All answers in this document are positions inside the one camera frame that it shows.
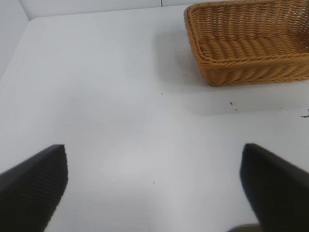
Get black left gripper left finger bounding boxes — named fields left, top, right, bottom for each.
left=0, top=144, right=70, bottom=232

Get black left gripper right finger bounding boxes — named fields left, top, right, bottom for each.
left=239, top=143, right=309, bottom=232

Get brown woven wicker basket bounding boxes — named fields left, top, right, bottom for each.
left=183, top=0, right=309, bottom=87

